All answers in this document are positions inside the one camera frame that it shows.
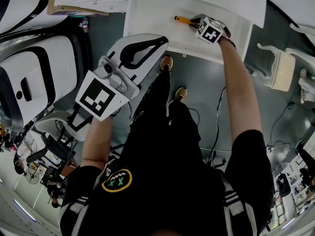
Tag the cream ornate stool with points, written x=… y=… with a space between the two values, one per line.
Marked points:
x=283 y=72

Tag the white drawer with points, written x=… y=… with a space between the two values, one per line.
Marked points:
x=152 y=16

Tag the white shell chair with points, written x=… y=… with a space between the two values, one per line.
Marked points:
x=49 y=124

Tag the standing fan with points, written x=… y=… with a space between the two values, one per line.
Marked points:
x=32 y=176

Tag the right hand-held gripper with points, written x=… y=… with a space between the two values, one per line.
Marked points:
x=209 y=32

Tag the white ornate table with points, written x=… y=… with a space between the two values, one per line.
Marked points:
x=305 y=29

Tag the person's right forearm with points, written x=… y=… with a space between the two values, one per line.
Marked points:
x=242 y=95

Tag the person's left brown shoe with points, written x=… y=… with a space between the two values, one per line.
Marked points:
x=166 y=63

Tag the black metal frame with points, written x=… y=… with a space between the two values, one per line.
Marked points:
x=78 y=124

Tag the person's left forearm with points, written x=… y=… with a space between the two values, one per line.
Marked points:
x=98 y=141

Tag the white ornate furniture piece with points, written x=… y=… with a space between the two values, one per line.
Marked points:
x=307 y=87

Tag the person's right brown shoe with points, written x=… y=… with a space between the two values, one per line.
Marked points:
x=180 y=93

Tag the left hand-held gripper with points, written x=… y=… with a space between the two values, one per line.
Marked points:
x=96 y=99

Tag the cardboard box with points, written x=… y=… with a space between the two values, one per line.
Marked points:
x=73 y=10

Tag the black office chair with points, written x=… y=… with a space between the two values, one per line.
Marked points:
x=56 y=146

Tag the white and black machine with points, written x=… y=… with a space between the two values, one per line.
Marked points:
x=56 y=65
x=14 y=8

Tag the black wristband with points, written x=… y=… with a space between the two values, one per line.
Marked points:
x=231 y=43

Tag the small dark bottle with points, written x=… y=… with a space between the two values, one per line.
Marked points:
x=85 y=26

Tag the person's brown shoe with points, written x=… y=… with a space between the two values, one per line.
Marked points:
x=166 y=63
x=180 y=93

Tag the black t-shirt with round logo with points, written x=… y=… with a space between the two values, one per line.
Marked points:
x=172 y=200

